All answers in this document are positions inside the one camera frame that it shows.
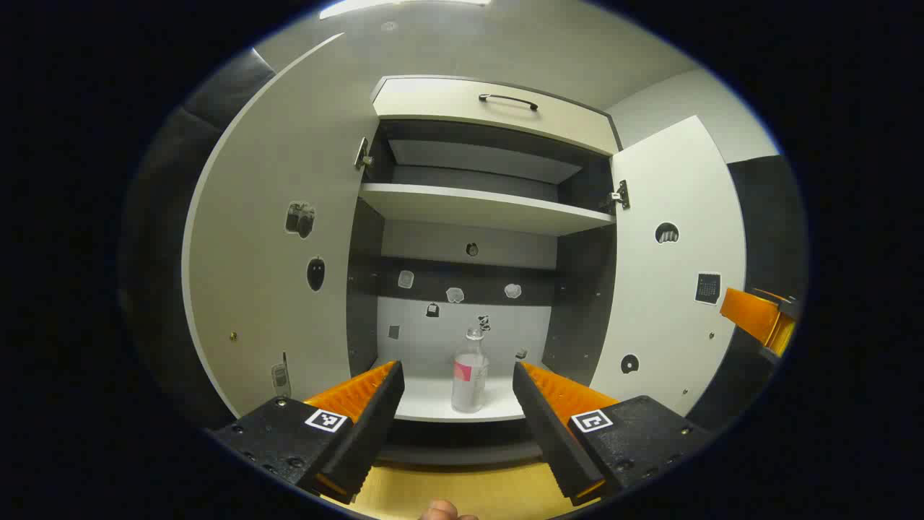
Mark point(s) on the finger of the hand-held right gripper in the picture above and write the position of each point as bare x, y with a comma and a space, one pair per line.
747, 314
788, 307

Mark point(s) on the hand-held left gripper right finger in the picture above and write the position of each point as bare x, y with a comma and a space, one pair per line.
552, 440

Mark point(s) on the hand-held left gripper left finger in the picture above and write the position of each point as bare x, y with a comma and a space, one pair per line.
368, 440

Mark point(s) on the clear plastic bottle pink label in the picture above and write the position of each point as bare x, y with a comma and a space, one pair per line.
469, 390

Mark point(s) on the grey white cabinet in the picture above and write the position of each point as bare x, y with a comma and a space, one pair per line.
469, 206

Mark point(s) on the white cabinet top drawer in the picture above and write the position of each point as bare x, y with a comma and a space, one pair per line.
433, 101

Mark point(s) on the black backdrop cloth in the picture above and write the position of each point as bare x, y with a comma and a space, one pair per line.
765, 217
216, 94

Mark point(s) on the ceiling light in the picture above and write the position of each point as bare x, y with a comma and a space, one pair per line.
375, 7

